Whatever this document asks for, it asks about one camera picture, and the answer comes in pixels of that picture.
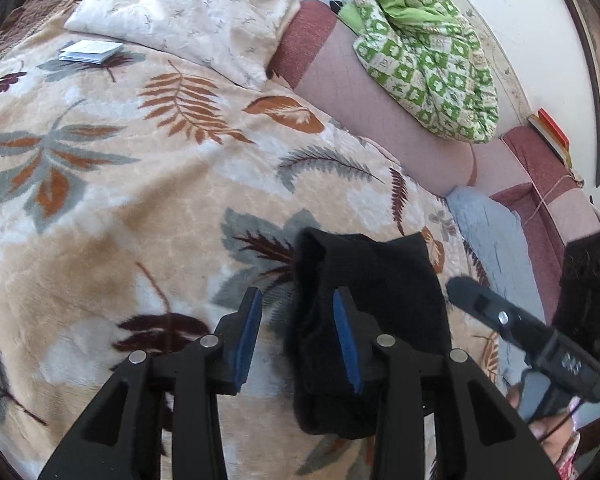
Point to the pink padded headboard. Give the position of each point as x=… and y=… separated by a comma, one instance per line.
x=360, y=95

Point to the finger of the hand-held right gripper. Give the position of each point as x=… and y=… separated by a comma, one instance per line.
x=490, y=310

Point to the leaf print plush blanket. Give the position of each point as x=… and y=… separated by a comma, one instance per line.
x=130, y=185

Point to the black pants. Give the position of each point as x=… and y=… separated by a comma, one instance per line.
x=375, y=285

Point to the light blue quilted blanket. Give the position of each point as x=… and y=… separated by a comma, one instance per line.
x=500, y=240

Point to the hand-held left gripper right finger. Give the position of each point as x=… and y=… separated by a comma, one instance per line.
x=348, y=347

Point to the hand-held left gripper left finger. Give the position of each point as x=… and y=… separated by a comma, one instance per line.
x=245, y=340

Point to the person's right hand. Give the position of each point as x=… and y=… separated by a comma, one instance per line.
x=550, y=432

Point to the stack of books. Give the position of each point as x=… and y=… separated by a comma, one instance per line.
x=552, y=132

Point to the white sprig print pillow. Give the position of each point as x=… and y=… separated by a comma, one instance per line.
x=195, y=10

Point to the green patterned quilt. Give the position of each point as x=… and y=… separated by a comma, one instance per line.
x=420, y=55

